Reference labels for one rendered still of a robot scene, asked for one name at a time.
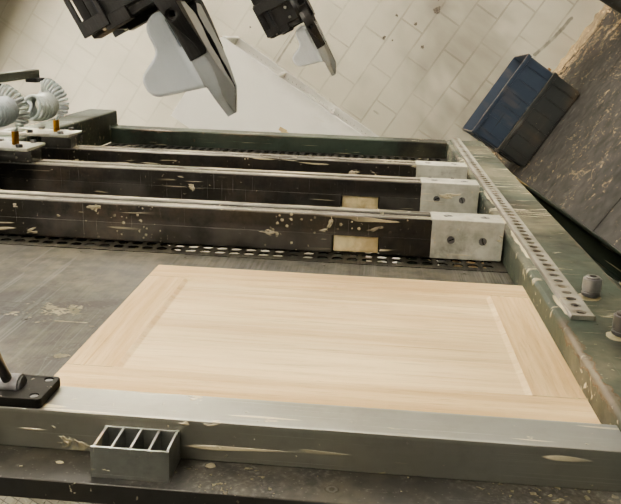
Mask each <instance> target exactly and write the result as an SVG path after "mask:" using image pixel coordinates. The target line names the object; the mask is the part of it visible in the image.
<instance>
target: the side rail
mask: <svg viewBox="0 0 621 504"><path fill-rule="evenodd" d="M111 131H112V140H111V143H123V144H145V145H166V146H187V147H209V148H230V149H252V150H273V151H294V152H316V153H337V154H358V155H380V156H401V157H422V158H444V159H446V158H445V154H446V146H448V144H447V142H446V140H437V139H415V138H393V137H371V136H349V135H326V134H304V133H282V132H260V131H238V130H216V129H194V128H171V127H149V126H127V125H118V126H115V127H112V128H111Z"/></svg>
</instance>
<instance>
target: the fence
mask: <svg viewBox="0 0 621 504"><path fill-rule="evenodd" d="M105 425H112V426H125V427H139V428H152V429H166V430H179V431H180V458H184V459H197V460H210V461H224V462H237V463H250V464H263V465H276V466H289V467H302V468H315V469H329V470H342V471H355V472H368V473H381V474H394V475H407V476H420V477H434V478H447V479H460V480H473V481H486V482H499V483H512V484H525V485H539V486H552V487H565V488H578V489H591V490H604V491H617V492H621V432H620V430H619V428H618V427H617V426H616V425H607V424H593V423H578V422H564V421H550V420H536V419H521V418H507V417H493V416H479V415H464V414H450V413H436V412H422V411H408V410H393V409H379V408H365V407H351V406H336V405H322V404H308V403H294V402H279V401H265V400H251V399H237V398H222V397H208V396H194V395H180V394H165V393H151V392H137V391H123V390H108V389H94V388H80V387H66V386H60V387H59V388H58V389H57V391H56V392H55V393H54V394H53V395H52V396H51V397H50V398H49V400H48V401H47V402H46V403H45V404H44V405H43V406H42V407H41V408H37V409H36V408H23V407H9V406H0V445H14V446H27V447H40V448H53V449H66V450H79V451H90V446H91V445H93V444H94V442H95V441H96V439H97V438H98V437H99V435H100V434H101V432H102V431H103V429H104V426H105Z"/></svg>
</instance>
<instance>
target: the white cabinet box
mask: <svg viewBox="0 0 621 504"><path fill-rule="evenodd" d="M220 41H221V43H222V45H223V50H224V52H225V54H226V57H227V59H228V62H229V64H230V67H231V71H232V73H233V76H234V79H235V82H236V85H237V112H236V113H234V114H232V115H231V116H229V117H228V116H227V114H226V113H225V112H224V111H223V109H222V108H221V107H220V105H219V104H218V103H217V101H216V100H215V99H214V97H213V96H212V94H211V93H210V91H209V90H208V88H207V87H206V88H201V89H196V90H192V91H187V92H185V94H184V95H183V97H182V98H181V100H180V102H179V103H178V105H177V106H176V108H175V110H174V111H173V113H172V114H171V116H172V117H174V118H175V119H177V120H178V121H180V122H181V123H183V124H184V125H185V126H187V127H188V128H194V129H216V130H238V131H260V132H282V133H304V134H326V135H349V136H371V137H379V136H378V135H376V134H375V133H373V132H372V131H371V130H369V129H368V128H366V127H365V126H364V125H362V124H361V123H359V122H358V121H357V120H355V119H354V118H352V117H351V116H349V115H348V114H347V113H345V112H344V111H342V110H341V109H340V108H338V107H337V106H335V105H334V104H333V103H331V102H330V101H328V100H327V99H326V98H324V97H323V96H321V95H320V94H318V93H317V92H316V91H314V90H313V89H311V88H310V87H309V86H307V85H306V84H304V83H303V82H302V81H300V80H299V79H297V78H296V77H295V76H293V75H292V74H290V73H289V72H288V71H286V70H285V69H283V68H282V67H280V66H279V65H278V64H276V63H275V62H273V61H272V60H271V59H269V58H268V57H266V56H265V55H264V54H262V53H261V52H259V51H258V50H257V49H255V48H254V47H252V46H251V45H249V44H248V43H247V42H245V41H244V40H242V39H241V38H240V37H238V36H221V37H220Z"/></svg>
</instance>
